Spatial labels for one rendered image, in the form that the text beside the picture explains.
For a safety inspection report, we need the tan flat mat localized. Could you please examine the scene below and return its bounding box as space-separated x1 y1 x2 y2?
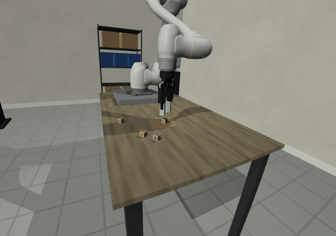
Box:
149 117 177 128

